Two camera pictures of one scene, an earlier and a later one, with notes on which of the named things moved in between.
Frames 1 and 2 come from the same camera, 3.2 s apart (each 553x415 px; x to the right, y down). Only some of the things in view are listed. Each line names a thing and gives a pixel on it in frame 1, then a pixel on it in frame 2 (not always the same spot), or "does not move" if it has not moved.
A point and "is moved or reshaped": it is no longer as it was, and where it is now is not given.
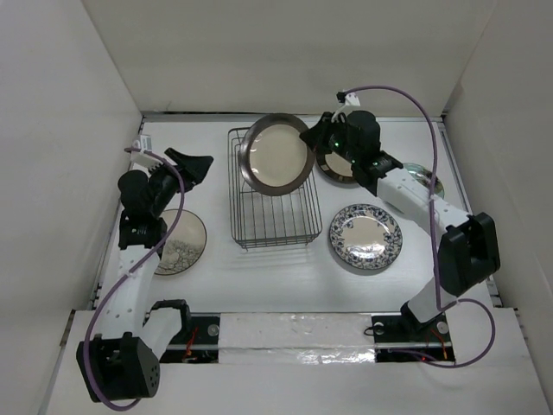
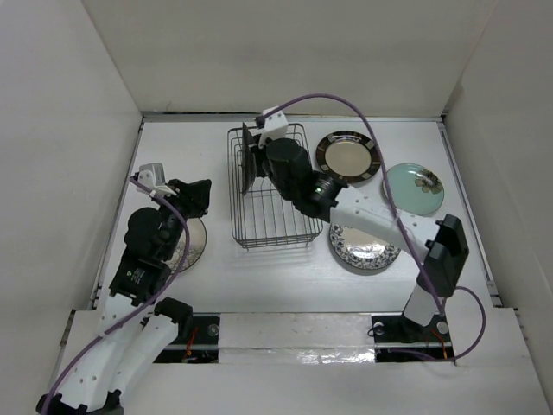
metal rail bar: x=308 y=345 does not move
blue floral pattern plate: x=365 y=237 does not move
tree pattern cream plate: x=186 y=245 does not move
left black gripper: x=192 y=169 to x=198 y=198
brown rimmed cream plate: x=273 y=160 is moved or reshaped
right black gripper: x=314 y=137 to x=259 y=153
